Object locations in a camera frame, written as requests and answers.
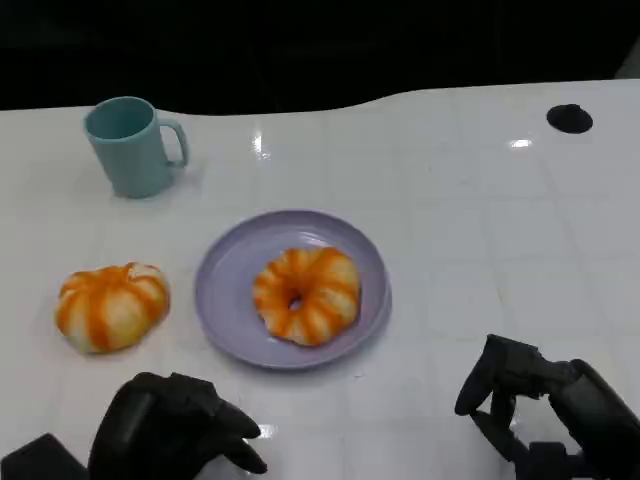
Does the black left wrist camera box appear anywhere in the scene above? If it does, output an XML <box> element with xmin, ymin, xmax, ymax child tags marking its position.
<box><xmin>0</xmin><ymin>433</ymin><xmax>89</xmax><ymax>480</ymax></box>

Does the round orange white bread roll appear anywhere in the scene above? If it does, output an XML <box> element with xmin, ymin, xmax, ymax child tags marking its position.
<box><xmin>54</xmin><ymin>261</ymin><xmax>171</xmax><ymax>355</ymax></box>

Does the black table grommet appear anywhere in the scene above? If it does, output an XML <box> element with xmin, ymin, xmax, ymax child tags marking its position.
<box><xmin>545</xmin><ymin>103</ymin><xmax>594</xmax><ymax>134</ymax></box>

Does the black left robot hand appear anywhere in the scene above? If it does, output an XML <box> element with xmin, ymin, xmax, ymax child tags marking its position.
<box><xmin>87</xmin><ymin>371</ymin><xmax>269</xmax><ymax>480</ymax></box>

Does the black backdrop cloth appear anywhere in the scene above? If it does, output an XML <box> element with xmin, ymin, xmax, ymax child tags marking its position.
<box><xmin>0</xmin><ymin>0</ymin><xmax>640</xmax><ymax>116</ymax></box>

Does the ring-shaped orange white bread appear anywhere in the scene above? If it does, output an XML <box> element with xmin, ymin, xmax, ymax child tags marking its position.
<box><xmin>252</xmin><ymin>246</ymin><xmax>362</xmax><ymax>347</ymax></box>

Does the pale green mug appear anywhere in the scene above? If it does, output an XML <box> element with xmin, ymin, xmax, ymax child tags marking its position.
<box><xmin>83</xmin><ymin>96</ymin><xmax>191</xmax><ymax>200</ymax></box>

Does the lilac plate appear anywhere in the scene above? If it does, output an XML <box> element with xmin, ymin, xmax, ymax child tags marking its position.
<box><xmin>193</xmin><ymin>209</ymin><xmax>393</xmax><ymax>371</ymax></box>

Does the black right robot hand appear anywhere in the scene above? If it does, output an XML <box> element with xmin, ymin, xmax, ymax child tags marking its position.
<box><xmin>453</xmin><ymin>333</ymin><xmax>640</xmax><ymax>480</ymax></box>

